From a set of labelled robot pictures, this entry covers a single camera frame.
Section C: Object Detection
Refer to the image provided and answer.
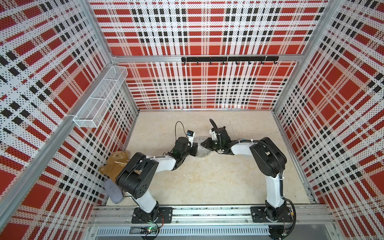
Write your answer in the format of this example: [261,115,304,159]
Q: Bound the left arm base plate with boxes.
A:
[131,207,173,224]

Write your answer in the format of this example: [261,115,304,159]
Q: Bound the clear bubble wrap sheet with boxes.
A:
[194,136,213,158]

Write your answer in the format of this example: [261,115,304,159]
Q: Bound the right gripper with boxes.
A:
[200,137,223,152]

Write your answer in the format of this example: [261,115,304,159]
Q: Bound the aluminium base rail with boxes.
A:
[84,204,343,240]

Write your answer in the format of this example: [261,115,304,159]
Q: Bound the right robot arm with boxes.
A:
[201,127,288,222]

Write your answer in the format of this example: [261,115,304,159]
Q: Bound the brown teddy bear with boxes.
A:
[99,151,130,183]

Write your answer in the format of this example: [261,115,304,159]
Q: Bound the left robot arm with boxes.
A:
[116,136,198,223]

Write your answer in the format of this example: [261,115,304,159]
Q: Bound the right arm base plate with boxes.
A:
[251,206,293,224]

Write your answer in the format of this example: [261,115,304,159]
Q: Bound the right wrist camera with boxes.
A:
[209,129,218,141]

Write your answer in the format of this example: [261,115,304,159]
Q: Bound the grey cloth pouch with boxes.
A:
[104,179,124,204]

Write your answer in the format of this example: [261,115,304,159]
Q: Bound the black wall hook rail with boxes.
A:
[181,56,280,63]

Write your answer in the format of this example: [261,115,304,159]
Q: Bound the white wire mesh basket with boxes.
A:
[74,66,128,129]

